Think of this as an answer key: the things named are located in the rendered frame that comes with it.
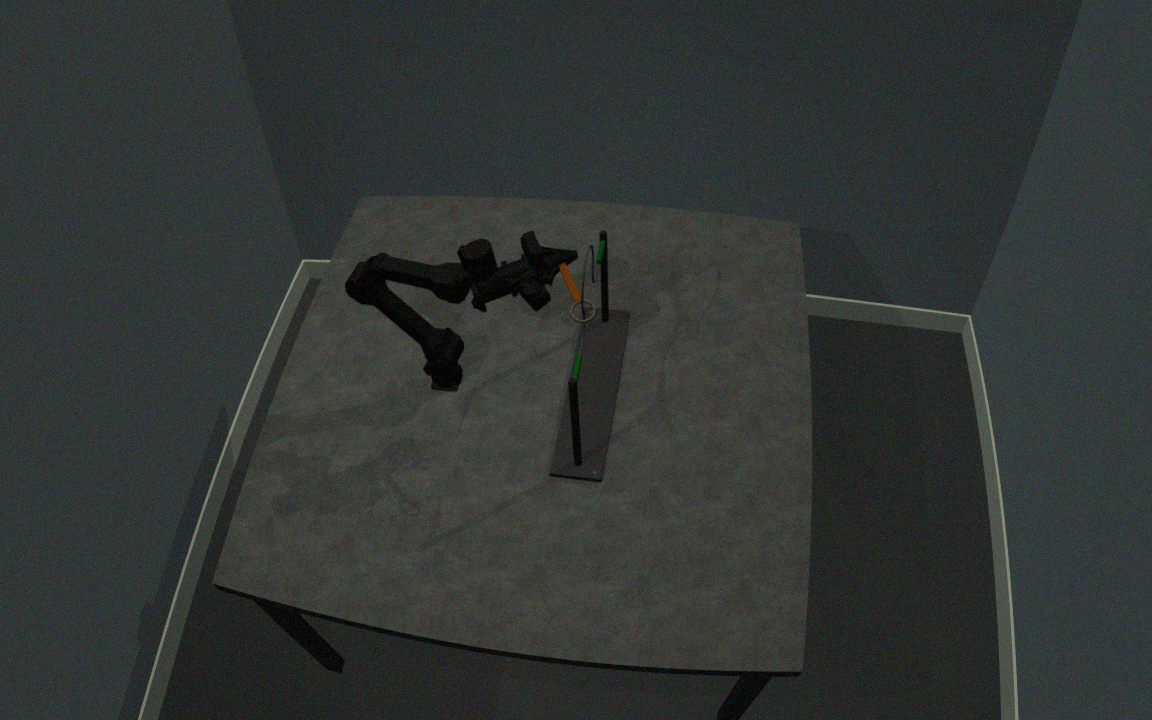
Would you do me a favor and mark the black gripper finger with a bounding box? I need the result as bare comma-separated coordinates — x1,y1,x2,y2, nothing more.
545,255,578,287
540,245,578,276

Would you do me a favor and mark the orange-brown long thin bar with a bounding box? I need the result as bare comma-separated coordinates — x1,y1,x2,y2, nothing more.
558,263,596,323

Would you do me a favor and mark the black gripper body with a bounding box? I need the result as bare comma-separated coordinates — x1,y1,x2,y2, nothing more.
497,230,550,295

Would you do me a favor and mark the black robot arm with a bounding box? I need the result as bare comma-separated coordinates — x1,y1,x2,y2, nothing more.
344,238,550,391

